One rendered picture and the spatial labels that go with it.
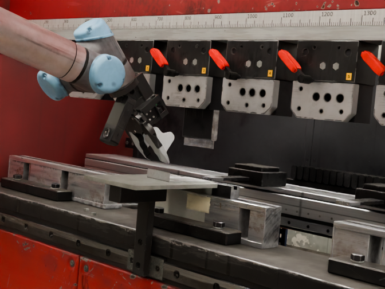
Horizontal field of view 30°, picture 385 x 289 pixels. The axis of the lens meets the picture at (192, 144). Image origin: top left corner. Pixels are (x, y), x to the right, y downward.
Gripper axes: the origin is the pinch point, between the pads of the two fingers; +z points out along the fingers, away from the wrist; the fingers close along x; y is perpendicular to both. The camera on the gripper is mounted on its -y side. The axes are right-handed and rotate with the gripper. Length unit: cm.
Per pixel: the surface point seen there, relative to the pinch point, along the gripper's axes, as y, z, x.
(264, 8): 33.5, -19.3, -17.6
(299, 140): 53, 37, 15
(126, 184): -12.5, -4.1, -6.8
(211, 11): 31.9, -20.6, -1.8
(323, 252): 228, 321, 265
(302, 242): 228, 315, 287
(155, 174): -1.3, 3.6, 1.4
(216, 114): 19.3, 0.9, -2.2
